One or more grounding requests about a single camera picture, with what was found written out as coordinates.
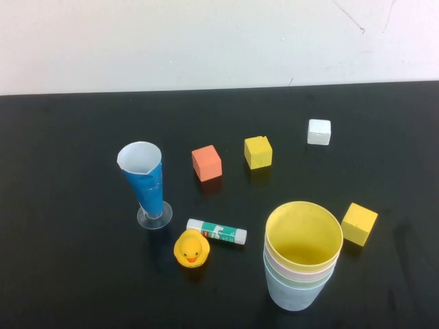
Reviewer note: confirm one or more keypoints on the light blue plastic cup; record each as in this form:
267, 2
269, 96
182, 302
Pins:
295, 298

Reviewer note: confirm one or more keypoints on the green plastic cup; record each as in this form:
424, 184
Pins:
273, 274

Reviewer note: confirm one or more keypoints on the yellow rubber duck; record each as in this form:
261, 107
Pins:
191, 252

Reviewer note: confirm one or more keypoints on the pink plastic cup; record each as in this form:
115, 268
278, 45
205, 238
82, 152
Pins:
274, 264

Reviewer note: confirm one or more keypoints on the tall measuring cup blue paper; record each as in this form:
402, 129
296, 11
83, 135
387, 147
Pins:
145, 185

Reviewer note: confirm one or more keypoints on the white foam cube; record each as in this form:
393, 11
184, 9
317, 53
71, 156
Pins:
319, 132

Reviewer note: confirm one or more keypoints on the white green glue stick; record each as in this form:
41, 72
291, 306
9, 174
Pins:
219, 233

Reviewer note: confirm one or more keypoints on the yellow foam cube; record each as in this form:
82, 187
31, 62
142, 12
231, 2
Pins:
358, 224

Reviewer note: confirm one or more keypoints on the yellow foam cube notched corner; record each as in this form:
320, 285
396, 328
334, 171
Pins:
258, 153

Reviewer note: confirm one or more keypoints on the yellow plastic cup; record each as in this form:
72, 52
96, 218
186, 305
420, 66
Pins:
302, 236

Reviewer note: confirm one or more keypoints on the orange foam cube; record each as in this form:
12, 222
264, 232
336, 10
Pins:
206, 163

